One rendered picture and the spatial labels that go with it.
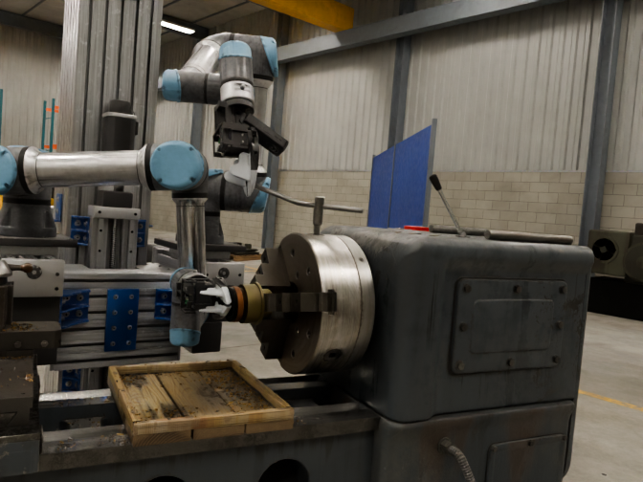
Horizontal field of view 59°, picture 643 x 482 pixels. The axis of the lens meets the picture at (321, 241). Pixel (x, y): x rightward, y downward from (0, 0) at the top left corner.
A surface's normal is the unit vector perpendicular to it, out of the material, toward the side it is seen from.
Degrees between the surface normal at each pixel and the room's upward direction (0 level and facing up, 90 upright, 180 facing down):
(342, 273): 57
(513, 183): 90
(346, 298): 77
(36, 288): 90
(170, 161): 90
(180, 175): 90
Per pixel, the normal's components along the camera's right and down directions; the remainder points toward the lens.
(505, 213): -0.74, -0.03
